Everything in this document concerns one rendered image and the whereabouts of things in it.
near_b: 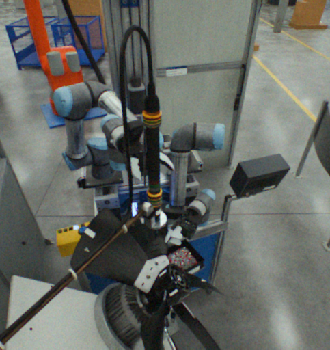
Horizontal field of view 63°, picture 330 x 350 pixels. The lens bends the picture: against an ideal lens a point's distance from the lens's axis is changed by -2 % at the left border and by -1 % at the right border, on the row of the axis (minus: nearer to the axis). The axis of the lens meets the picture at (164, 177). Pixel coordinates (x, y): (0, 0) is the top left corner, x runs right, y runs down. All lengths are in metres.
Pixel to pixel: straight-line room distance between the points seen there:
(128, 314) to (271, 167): 0.98
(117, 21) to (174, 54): 1.14
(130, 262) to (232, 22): 2.32
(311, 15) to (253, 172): 11.96
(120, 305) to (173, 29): 2.14
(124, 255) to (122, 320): 0.22
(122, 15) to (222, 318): 2.06
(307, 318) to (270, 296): 0.29
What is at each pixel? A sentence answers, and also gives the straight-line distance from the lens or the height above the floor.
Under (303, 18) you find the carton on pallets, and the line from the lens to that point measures 13.08.
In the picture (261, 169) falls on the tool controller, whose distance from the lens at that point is 1.45.
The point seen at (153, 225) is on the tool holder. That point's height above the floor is 1.45.
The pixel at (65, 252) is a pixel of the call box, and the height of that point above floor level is 1.01.
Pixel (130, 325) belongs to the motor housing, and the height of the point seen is 1.17.
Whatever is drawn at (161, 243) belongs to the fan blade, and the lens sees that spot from 1.10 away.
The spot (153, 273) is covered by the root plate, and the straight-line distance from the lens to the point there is 0.96.
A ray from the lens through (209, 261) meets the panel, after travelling 1.95.
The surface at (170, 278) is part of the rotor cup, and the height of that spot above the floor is 1.26.
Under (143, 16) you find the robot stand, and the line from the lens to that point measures 1.53.
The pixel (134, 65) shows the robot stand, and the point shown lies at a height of 1.63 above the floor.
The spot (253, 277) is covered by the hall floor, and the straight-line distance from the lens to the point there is 2.51.
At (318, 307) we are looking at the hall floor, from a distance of 2.57.
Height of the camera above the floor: 2.07
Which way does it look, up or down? 39 degrees down
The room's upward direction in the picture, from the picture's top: straight up
